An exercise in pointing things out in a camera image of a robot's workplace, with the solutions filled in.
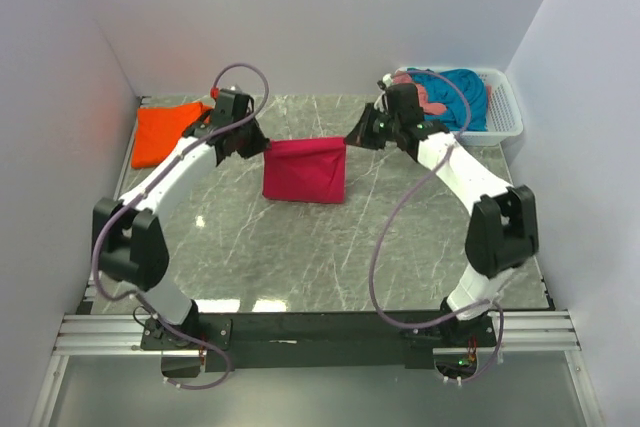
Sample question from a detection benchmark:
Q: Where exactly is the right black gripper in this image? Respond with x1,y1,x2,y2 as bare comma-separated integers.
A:
345,103,401,151

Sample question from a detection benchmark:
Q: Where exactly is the magenta t shirt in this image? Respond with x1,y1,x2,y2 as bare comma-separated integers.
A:
262,137,346,204

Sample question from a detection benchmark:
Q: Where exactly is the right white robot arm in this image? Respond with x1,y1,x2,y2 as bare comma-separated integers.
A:
345,83,539,346

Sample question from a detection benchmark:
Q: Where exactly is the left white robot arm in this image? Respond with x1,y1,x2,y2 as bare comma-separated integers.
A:
91,89,269,349

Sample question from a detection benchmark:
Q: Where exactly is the salmon pink t shirt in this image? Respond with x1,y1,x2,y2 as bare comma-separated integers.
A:
392,73,447,116

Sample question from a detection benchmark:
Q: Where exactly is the folded orange t shirt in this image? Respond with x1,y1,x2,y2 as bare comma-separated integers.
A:
131,102,210,169

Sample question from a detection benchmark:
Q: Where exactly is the teal t shirt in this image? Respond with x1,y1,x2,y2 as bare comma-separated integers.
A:
408,68,489,132

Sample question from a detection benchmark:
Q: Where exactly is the white plastic laundry basket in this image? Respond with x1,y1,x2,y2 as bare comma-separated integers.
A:
392,67,523,146

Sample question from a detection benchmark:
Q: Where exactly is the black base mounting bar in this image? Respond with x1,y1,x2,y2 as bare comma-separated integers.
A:
140,311,497,372

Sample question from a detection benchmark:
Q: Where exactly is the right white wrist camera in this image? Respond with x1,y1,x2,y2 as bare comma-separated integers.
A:
377,74,395,91

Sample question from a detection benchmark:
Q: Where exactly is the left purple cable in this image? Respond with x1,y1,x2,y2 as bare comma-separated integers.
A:
90,62,271,391

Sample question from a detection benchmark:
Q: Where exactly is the purple cable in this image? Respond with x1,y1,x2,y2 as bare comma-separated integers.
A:
90,62,271,391
368,69,504,388

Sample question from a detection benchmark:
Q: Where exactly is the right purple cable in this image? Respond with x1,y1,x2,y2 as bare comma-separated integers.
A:
368,69,504,388

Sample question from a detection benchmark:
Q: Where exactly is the aluminium frame rail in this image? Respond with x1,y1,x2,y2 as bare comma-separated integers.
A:
52,310,581,357

